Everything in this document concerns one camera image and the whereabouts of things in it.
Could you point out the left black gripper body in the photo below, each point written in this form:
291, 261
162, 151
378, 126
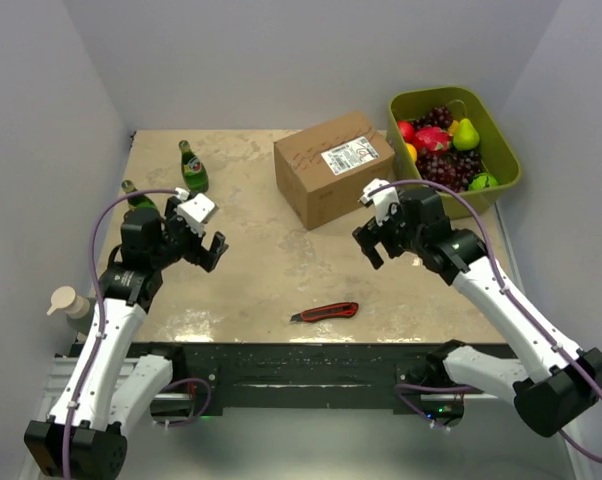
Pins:
186, 243

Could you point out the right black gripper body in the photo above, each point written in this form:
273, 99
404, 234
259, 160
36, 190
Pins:
395, 236

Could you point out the red black utility knife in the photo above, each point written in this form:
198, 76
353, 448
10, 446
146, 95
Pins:
326, 312

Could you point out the brown cardboard express box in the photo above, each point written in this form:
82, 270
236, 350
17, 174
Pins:
321, 171

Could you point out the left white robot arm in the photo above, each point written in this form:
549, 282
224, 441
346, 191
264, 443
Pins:
85, 433

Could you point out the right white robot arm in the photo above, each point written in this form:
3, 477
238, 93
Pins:
552, 380

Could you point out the near green glass bottle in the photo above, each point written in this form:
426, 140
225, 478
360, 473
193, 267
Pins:
134, 200

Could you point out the green glass bottle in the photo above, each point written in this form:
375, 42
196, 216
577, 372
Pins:
134, 200
193, 170

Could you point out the far green glass bottle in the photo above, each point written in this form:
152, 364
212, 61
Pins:
193, 170

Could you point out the orange fruit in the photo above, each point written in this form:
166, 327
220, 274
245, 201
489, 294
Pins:
412, 152

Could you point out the lower dark grape bunch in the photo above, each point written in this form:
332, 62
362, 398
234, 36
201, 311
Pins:
453, 169

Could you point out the dark grape bunch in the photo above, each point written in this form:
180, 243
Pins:
439, 116
453, 169

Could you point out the white shipping label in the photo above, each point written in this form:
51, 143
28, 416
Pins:
350, 155

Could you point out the pink dragon fruit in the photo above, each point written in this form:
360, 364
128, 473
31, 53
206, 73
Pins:
432, 139

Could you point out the green round fruit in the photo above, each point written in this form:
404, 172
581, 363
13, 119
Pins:
483, 181

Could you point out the red apple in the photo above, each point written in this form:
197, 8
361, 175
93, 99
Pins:
407, 130

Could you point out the green pear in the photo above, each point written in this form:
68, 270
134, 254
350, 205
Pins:
466, 137

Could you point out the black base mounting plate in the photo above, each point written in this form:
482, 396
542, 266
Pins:
400, 377

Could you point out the upper dark grape bunch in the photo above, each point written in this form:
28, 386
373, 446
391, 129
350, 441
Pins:
439, 116

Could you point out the green plastic fruit bin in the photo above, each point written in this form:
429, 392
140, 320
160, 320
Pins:
498, 158

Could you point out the beige pump dispenser bottle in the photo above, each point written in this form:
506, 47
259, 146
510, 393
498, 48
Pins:
78, 310

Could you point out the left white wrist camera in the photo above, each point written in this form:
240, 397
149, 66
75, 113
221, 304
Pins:
196, 210

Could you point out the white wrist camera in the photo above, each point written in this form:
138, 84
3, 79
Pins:
383, 197
196, 210

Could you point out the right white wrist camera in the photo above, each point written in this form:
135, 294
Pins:
383, 197

